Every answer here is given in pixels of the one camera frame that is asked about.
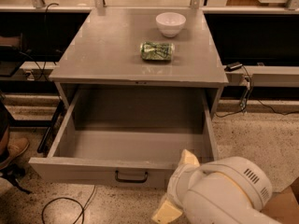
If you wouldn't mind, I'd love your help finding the black chair base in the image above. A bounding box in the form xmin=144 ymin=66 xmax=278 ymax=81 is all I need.
xmin=0 ymin=164 xmax=31 ymax=194

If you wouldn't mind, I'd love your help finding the brown shoe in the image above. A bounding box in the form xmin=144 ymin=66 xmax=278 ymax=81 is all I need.
xmin=0 ymin=138 xmax=29 ymax=169

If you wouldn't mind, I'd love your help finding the black floor cable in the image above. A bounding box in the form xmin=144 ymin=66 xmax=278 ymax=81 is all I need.
xmin=41 ymin=184 xmax=97 ymax=224

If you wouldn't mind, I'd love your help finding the cardboard box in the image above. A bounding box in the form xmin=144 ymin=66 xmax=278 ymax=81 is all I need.
xmin=262 ymin=177 xmax=299 ymax=224

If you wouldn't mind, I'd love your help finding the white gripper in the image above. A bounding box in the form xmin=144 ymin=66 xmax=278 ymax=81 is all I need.
xmin=151 ymin=149 xmax=200 ymax=224

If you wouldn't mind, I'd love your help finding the green soda can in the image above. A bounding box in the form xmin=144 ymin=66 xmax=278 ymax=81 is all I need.
xmin=140 ymin=41 xmax=175 ymax=61

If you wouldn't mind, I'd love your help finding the black power adapter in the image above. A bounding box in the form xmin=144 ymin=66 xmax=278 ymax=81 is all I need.
xmin=225 ymin=62 xmax=242 ymax=72

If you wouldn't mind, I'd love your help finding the grey top drawer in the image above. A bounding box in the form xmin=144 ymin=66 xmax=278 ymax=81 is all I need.
xmin=29 ymin=87 xmax=217 ymax=188

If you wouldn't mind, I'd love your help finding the grey drawer cabinet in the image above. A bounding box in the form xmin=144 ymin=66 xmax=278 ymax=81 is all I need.
xmin=51 ymin=8 xmax=227 ymax=133

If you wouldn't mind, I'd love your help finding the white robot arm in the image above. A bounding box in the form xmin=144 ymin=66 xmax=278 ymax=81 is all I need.
xmin=151 ymin=150 xmax=281 ymax=224

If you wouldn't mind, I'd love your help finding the white ceramic bowl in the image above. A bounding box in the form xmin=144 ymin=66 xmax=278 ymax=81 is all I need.
xmin=156 ymin=12 xmax=186 ymax=37

